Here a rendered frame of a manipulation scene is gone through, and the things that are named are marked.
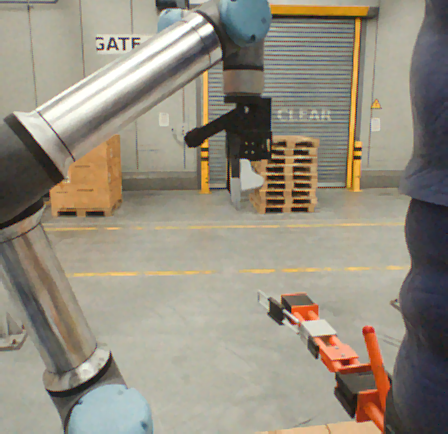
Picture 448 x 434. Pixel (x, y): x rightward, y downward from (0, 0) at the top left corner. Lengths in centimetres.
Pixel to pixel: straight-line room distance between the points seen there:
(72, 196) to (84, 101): 696
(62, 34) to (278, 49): 476
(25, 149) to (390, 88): 1041
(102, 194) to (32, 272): 668
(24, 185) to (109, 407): 35
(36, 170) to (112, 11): 969
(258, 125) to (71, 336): 48
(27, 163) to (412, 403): 50
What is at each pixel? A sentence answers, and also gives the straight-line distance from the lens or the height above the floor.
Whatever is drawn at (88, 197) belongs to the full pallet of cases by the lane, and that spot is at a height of 33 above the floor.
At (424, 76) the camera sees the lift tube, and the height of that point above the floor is 172.
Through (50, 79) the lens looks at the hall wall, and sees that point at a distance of 1029.
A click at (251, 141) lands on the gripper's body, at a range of 77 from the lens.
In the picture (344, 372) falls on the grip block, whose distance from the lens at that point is 89.
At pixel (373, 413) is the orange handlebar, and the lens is 82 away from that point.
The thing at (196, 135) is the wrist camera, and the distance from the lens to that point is 76.
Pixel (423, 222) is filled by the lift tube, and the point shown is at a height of 157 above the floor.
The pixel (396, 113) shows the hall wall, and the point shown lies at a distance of 1080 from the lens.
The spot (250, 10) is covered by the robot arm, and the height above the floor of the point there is 182.
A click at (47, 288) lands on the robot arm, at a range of 68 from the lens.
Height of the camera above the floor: 168
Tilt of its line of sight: 11 degrees down
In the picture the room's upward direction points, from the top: straight up
